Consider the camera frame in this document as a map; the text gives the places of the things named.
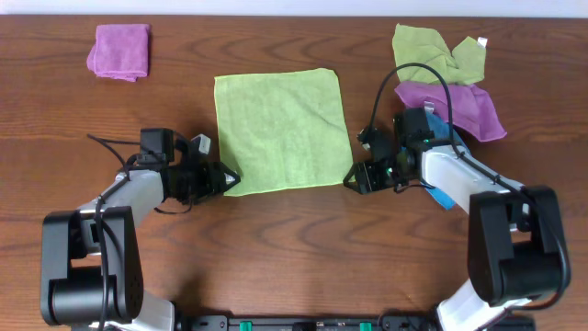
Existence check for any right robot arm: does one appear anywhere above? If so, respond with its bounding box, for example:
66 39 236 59
344 108 571 330

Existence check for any light green cloth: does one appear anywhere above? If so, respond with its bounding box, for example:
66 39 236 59
214 68 353 197

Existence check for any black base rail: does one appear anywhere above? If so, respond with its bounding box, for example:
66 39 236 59
174 315 441 331

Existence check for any blue cloth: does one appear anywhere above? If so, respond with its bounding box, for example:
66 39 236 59
426 113 469 211

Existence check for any folded purple cloth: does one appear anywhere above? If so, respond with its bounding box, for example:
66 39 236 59
86 24 151 82

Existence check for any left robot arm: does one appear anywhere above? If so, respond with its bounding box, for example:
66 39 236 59
40 128 241 330

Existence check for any crumpled olive green cloth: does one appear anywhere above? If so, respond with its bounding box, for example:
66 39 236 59
391 24 486 86

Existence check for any crumpled purple cloth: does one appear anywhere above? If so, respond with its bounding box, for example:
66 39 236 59
395 81 507 143

